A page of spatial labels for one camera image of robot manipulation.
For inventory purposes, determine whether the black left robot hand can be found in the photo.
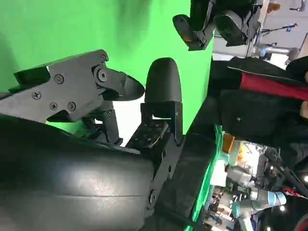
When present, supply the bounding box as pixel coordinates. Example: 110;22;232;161
172;0;263;51

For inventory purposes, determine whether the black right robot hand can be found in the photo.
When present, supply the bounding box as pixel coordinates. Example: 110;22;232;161
0;49;183;231

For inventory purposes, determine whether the person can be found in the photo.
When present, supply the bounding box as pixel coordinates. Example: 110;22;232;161
211;55;308;169

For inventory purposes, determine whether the orange box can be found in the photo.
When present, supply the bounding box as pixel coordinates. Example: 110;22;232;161
221;134;235;154

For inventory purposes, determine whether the green table cloth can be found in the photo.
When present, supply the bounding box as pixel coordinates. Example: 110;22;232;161
0;0;226;231

